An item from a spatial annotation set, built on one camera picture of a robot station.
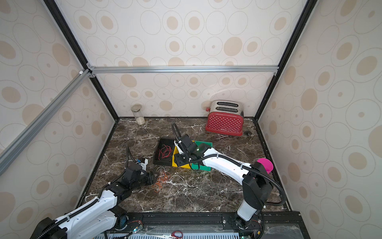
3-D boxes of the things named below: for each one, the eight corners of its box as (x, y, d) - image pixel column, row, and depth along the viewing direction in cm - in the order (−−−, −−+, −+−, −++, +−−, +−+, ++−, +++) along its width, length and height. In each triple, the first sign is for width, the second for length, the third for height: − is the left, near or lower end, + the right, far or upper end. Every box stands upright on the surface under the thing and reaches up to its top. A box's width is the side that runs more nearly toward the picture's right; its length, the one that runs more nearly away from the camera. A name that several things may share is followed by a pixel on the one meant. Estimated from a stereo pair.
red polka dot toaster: (206, 136, 111) (208, 118, 96) (205, 118, 123) (206, 100, 108) (240, 136, 111) (247, 119, 96) (235, 118, 123) (241, 100, 108)
